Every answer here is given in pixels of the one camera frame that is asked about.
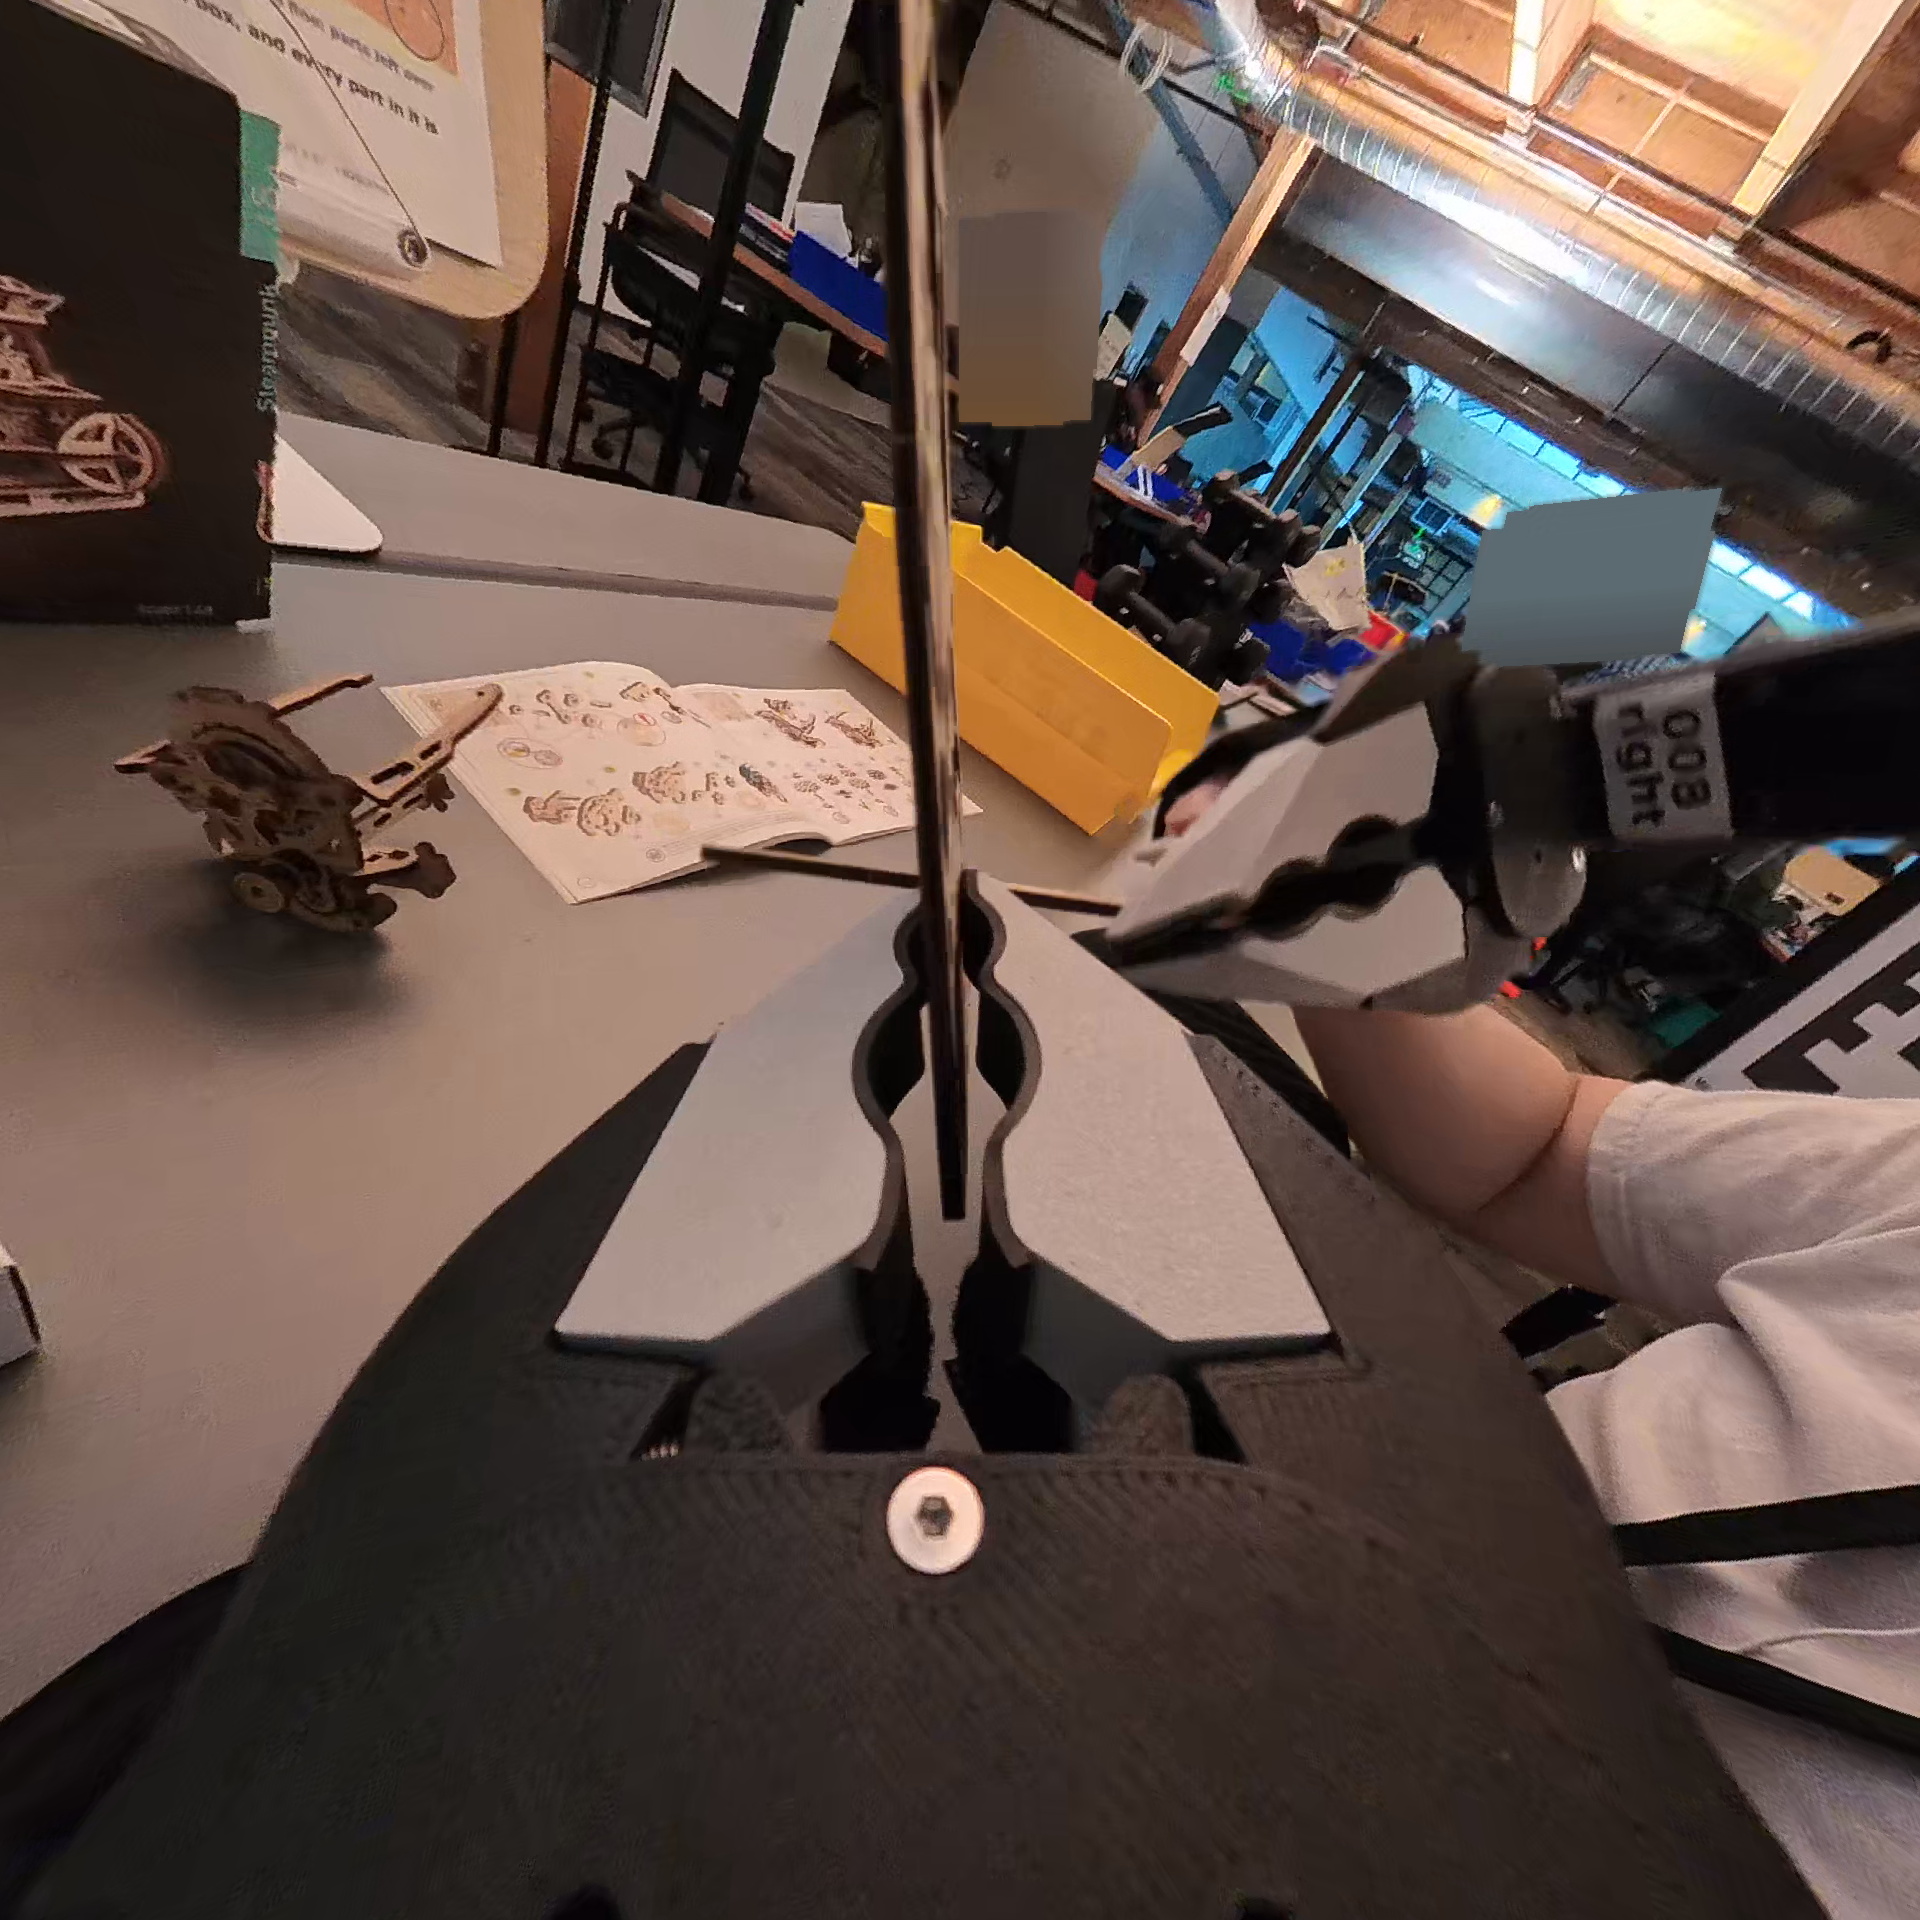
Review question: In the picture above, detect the framed marker sign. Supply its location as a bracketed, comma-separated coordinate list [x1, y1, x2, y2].
[1680, 862, 1920, 1099]

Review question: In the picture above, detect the instruction poster board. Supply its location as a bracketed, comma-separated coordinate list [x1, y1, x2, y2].
[89, 0, 558, 324]

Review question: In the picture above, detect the yellow plastic bin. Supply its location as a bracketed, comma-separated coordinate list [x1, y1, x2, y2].
[828, 502, 1219, 838]

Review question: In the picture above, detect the illustrated instruction booklet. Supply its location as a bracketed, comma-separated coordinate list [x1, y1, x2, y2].
[382, 661, 983, 906]

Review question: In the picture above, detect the black office chair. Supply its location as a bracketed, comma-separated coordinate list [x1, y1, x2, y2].
[576, 73, 797, 505]

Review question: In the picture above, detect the black dumbbell rack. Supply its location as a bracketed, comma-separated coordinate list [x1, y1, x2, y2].
[1094, 468, 1330, 684]

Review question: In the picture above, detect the black model kit box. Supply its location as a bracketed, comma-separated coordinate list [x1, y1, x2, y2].
[0, 0, 283, 625]

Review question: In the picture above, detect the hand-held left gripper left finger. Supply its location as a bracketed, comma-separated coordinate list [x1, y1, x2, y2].
[554, 885, 954, 1459]

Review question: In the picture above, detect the metal ventilation duct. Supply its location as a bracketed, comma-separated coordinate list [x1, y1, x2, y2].
[1199, 0, 1920, 438]

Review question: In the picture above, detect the black strap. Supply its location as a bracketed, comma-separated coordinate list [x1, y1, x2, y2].
[1500, 1282, 1920, 1758]

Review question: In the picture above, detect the person's right forearm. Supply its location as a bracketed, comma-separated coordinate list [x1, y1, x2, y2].
[1289, 997, 1638, 1300]

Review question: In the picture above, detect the blue storage bin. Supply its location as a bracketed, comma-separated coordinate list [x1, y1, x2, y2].
[785, 232, 890, 345]

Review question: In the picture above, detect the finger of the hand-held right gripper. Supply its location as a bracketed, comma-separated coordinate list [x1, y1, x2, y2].
[1131, 696, 1442, 919]
[1079, 862, 1510, 1014]

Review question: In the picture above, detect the white rounded base plate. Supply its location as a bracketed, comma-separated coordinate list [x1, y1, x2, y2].
[262, 442, 383, 559]

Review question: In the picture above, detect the laser-cut wooden parts sheet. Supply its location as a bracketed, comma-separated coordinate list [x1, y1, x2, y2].
[881, 0, 973, 1221]

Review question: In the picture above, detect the wooden gear model assembly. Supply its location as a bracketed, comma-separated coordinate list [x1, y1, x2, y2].
[111, 673, 504, 937]

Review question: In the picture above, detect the pointed wooden stick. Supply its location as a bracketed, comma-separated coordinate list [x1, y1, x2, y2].
[698, 843, 1123, 920]

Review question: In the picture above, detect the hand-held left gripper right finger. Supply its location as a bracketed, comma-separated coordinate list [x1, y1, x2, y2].
[959, 872, 1333, 1455]

